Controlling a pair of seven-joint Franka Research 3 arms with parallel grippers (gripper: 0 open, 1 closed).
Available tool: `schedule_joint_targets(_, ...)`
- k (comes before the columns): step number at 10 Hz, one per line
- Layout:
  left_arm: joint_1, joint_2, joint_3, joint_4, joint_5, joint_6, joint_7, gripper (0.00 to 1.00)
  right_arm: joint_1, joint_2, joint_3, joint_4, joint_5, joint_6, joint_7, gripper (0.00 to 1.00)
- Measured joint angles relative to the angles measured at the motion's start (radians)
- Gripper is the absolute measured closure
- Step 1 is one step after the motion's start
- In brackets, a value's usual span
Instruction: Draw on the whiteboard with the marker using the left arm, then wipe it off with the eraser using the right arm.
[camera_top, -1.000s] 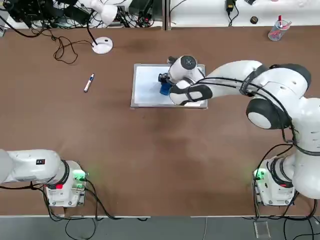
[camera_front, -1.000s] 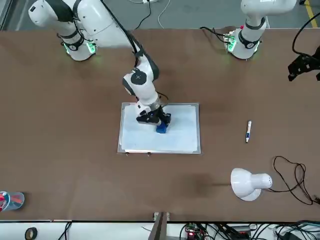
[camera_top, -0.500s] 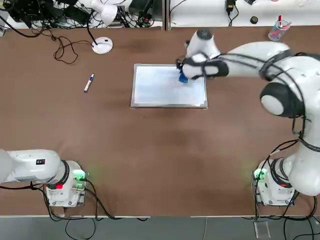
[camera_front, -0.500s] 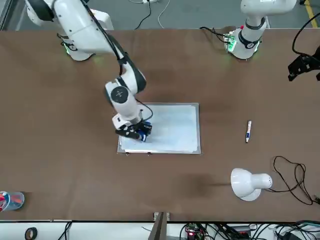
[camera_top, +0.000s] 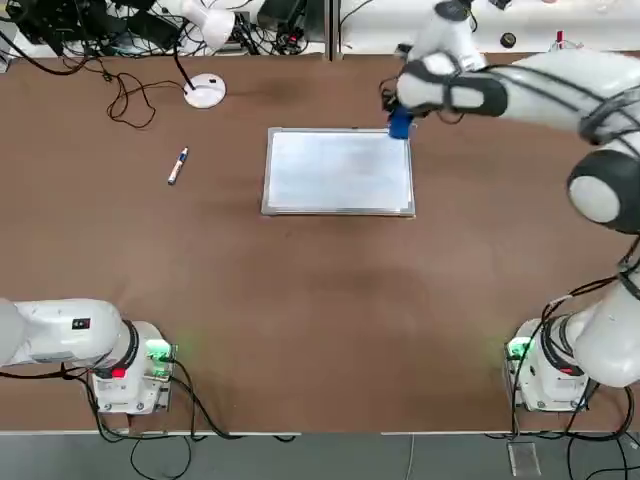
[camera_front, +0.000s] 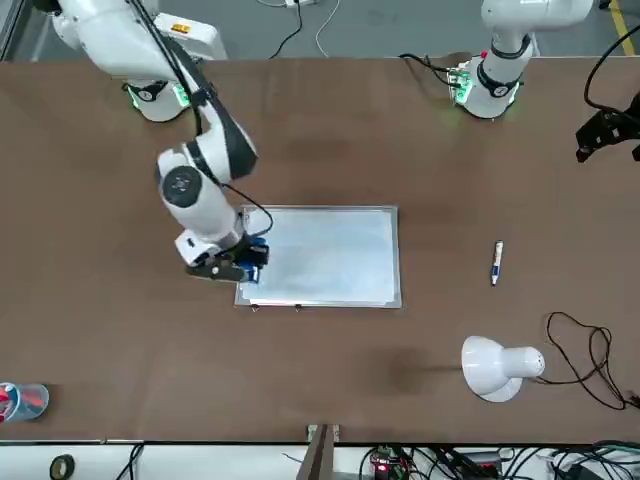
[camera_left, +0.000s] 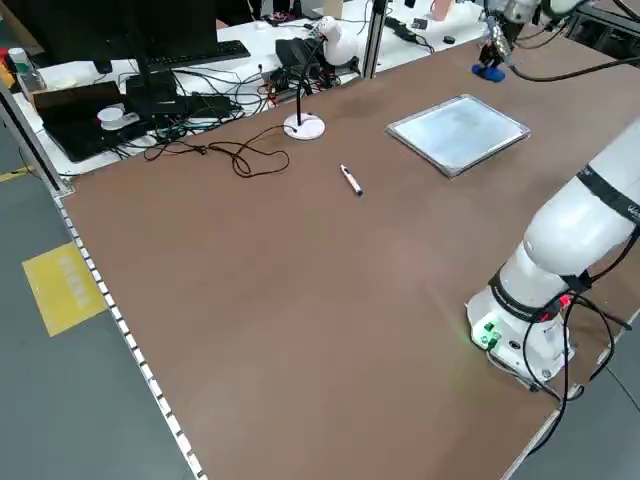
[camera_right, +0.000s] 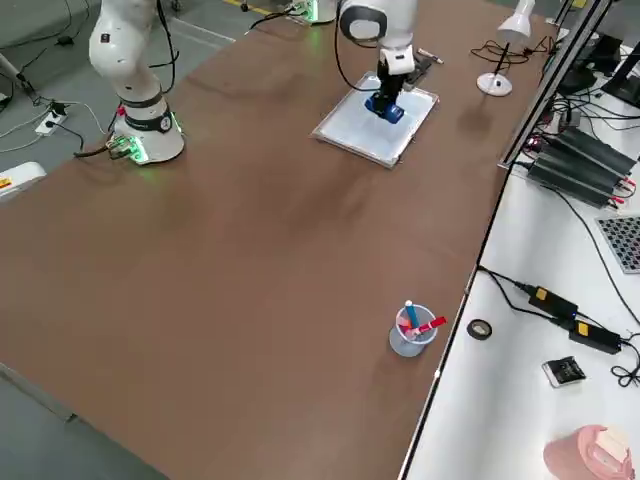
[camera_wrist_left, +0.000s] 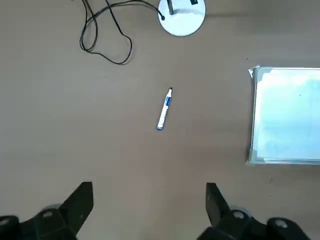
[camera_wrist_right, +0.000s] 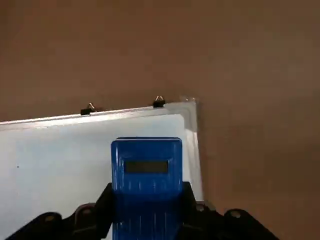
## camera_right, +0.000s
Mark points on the checkered calibration board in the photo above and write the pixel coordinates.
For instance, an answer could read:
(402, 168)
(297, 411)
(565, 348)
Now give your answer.
(622, 245)

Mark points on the red marker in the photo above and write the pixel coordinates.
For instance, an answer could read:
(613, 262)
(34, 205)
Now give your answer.
(432, 325)

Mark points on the clear plastic pen cup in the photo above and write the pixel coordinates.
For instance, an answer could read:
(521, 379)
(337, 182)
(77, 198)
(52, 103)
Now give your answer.
(405, 347)

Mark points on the black tape roll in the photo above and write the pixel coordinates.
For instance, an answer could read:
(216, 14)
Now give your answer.
(471, 330)

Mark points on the white box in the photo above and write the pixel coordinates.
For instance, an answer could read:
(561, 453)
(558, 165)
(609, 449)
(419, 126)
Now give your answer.
(20, 175)

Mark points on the black computer screen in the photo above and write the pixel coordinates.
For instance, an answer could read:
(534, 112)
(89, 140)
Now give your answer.
(600, 55)

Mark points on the black power adapter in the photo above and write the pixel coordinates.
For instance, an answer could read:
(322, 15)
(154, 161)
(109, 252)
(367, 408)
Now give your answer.
(550, 300)
(597, 337)

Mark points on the black power supply unit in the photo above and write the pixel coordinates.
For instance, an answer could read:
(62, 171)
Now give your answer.
(600, 150)
(570, 180)

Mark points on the white desk lamp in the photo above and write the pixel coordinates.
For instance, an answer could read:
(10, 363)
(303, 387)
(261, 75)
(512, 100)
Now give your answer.
(495, 84)

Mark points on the small black device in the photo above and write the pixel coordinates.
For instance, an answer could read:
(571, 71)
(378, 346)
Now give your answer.
(564, 372)

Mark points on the silver framed whiteboard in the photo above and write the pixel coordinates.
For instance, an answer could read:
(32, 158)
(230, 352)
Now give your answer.
(360, 135)

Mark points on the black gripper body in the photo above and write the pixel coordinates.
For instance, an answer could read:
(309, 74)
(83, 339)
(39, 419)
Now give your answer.
(391, 85)

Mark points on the aluminium frame post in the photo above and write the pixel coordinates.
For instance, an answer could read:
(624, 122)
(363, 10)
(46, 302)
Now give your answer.
(550, 85)

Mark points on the white power strip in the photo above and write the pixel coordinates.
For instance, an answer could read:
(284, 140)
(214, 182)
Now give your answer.
(50, 124)

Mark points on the blue pen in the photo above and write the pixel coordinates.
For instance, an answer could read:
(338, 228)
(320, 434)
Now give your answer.
(412, 315)

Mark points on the blue whiteboard eraser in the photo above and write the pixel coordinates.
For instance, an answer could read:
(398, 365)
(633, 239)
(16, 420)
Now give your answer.
(372, 106)

